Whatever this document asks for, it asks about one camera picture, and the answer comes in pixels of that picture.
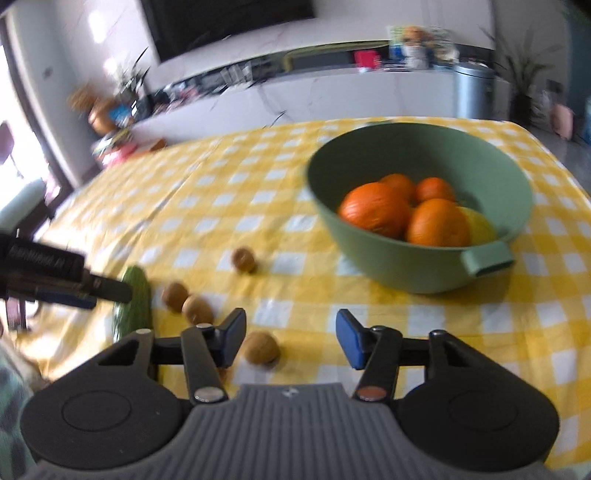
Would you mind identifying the blue-grey round trash can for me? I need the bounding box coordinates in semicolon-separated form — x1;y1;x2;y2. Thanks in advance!
452;62;496;121

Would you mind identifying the long-leaf potted plant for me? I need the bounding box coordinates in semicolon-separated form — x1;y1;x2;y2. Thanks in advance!
480;28;561;126

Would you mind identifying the teal plush blanket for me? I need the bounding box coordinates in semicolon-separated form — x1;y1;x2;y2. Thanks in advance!
0;342;51;480

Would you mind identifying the brown vase with dried flowers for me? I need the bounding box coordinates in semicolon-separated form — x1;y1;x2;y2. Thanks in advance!
69;85;122;136

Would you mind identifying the yellow lemon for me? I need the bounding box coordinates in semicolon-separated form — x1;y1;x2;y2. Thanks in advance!
457;206;498;245

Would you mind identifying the yellow checked tablecloth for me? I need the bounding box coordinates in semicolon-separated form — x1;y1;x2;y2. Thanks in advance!
14;117;591;472

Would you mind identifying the pink box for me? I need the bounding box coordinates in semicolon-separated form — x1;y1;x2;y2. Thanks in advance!
99;143;139;163

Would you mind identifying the orange mandarin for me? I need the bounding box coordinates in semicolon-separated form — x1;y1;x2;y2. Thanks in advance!
379;174;416;204
406;198;472;247
414;177;457;204
339;182;411;238

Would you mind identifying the small brown potato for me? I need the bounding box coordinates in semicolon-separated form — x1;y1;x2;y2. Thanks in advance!
232;247;257;274

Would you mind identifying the white marble TV cabinet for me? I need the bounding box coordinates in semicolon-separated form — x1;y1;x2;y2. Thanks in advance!
134;39;462;144

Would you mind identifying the green cucumber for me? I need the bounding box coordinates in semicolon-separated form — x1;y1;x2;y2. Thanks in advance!
113;265;153;342

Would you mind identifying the black wall television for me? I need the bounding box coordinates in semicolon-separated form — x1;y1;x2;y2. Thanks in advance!
139;0;317;63

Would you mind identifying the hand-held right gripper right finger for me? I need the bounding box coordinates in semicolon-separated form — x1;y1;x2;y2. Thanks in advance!
335;308;497;402

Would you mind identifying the small green potted plant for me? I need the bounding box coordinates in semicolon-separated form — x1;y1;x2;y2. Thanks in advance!
115;46;151;108

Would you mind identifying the red box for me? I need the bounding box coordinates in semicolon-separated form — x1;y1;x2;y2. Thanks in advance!
353;48;382;70

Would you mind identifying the green picture card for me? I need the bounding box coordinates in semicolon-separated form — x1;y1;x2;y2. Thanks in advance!
387;24;407;61

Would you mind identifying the brown teddy bear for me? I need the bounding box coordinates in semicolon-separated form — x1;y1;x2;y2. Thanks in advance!
402;25;432;70

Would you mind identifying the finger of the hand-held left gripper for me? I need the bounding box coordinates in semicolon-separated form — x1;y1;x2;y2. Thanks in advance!
69;273;135;306
33;285;98;311

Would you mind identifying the pink pig heater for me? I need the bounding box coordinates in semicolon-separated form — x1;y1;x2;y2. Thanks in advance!
551;104;575;139

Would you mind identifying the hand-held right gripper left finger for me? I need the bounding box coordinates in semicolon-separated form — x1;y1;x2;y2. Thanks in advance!
92;308;247;403

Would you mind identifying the round paper fan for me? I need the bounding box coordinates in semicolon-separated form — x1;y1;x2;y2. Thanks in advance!
430;28;460;63

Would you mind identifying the green colander bowl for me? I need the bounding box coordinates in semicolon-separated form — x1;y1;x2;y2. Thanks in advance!
306;122;534;295

